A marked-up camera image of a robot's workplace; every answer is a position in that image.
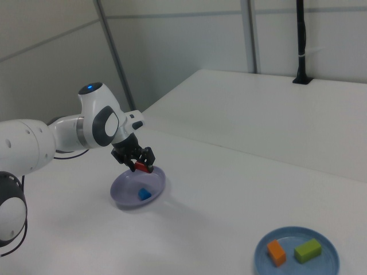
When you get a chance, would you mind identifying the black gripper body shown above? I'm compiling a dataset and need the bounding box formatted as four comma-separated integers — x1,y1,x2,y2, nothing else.
111,134,142,164

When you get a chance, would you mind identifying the red block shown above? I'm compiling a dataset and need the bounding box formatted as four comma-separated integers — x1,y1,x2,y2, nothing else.
134,161,154,174

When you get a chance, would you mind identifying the orange block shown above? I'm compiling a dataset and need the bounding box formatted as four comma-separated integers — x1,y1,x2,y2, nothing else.
266,239,287,268

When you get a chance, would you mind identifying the green block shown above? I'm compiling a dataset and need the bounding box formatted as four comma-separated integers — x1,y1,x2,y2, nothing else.
294,238,323,265

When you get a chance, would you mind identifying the purple plate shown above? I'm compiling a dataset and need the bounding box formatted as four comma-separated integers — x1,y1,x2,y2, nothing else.
110,166,167,211

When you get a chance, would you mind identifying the blue plate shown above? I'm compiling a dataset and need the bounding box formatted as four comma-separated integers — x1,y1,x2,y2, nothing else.
254,226,341,275

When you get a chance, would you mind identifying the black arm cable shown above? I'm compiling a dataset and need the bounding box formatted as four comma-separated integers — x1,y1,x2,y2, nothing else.
0,148,88,256

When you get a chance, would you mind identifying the white cable tie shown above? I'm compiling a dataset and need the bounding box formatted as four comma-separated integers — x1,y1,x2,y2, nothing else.
297,46,326,58

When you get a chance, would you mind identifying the black camera pole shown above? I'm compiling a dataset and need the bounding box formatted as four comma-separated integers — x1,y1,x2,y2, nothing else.
292,0,313,85

